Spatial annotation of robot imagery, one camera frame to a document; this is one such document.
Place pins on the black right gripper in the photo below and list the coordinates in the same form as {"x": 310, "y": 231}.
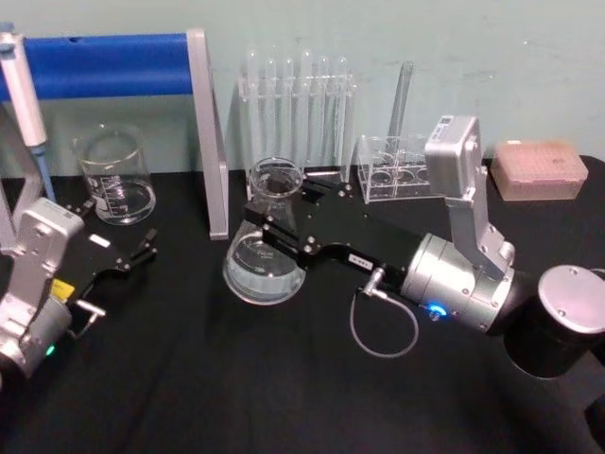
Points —
{"x": 359, "y": 236}

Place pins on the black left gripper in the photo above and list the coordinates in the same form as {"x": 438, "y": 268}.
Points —
{"x": 101, "y": 257}

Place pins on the glass conical flask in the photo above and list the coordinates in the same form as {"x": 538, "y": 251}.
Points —
{"x": 264, "y": 272}

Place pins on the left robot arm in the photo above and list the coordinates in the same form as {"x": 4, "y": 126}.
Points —
{"x": 40, "y": 265}

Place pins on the glass beaker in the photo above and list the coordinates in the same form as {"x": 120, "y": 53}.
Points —
{"x": 118, "y": 189}

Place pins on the tall clear test tube rack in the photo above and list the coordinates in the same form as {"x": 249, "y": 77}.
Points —
{"x": 298, "y": 165}

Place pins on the low clear acrylic rack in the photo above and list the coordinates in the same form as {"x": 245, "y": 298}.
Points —
{"x": 392, "y": 182}

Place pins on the clear test tube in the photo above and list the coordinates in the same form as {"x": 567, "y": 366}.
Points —
{"x": 270, "y": 104}
{"x": 253, "y": 94}
{"x": 340, "y": 104}
{"x": 306, "y": 94}
{"x": 323, "y": 104}
{"x": 288, "y": 104}
{"x": 402, "y": 99}

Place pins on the blue and grey pipette stand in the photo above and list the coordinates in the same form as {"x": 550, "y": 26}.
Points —
{"x": 118, "y": 61}

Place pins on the black table cloth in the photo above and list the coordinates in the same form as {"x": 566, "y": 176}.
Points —
{"x": 236, "y": 388}

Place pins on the pink pipette tip box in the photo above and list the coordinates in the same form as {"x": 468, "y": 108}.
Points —
{"x": 539, "y": 168}

